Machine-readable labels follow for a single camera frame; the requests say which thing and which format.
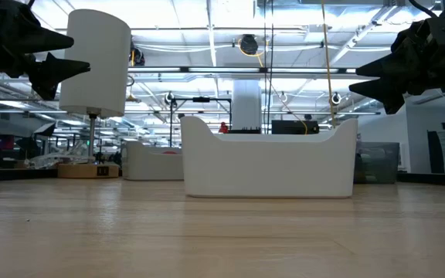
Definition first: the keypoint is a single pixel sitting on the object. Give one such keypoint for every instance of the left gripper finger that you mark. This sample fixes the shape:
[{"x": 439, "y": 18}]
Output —
[
  {"x": 41, "y": 38},
  {"x": 56, "y": 73}
]

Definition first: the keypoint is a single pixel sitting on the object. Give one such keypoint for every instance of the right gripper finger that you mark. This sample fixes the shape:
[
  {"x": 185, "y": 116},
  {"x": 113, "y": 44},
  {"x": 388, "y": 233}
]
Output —
[
  {"x": 392, "y": 65},
  {"x": 388, "y": 90}
]

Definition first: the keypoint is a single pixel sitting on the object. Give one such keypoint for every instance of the pink-red tape roll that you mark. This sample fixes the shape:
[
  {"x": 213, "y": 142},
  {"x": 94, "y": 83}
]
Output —
[{"x": 170, "y": 152}]

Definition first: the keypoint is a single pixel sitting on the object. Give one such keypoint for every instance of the dark translucent plastic bin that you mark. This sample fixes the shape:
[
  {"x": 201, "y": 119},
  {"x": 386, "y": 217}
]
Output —
[{"x": 379, "y": 164}]

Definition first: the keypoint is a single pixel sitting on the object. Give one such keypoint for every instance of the black equipment case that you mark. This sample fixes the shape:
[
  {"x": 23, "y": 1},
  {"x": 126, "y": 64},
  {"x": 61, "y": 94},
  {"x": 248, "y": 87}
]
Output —
[{"x": 295, "y": 127}]

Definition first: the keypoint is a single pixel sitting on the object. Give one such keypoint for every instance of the light grey plastic bin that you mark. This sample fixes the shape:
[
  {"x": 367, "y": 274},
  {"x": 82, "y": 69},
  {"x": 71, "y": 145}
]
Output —
[{"x": 149, "y": 164}]

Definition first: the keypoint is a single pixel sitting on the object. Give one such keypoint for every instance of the white building pillar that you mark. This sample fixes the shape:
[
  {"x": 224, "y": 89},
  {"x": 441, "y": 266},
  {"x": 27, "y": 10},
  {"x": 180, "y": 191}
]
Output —
[{"x": 246, "y": 104}]

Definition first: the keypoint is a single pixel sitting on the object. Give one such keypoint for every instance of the white plastic bin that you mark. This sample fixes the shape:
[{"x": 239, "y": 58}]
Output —
[{"x": 245, "y": 166}]

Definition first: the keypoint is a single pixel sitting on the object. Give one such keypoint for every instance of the small red background object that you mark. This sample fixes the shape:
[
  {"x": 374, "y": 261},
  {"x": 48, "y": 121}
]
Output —
[{"x": 223, "y": 127}]

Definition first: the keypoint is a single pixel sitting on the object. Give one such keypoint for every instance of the black metal stand frame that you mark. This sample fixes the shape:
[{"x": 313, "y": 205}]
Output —
[{"x": 201, "y": 99}]

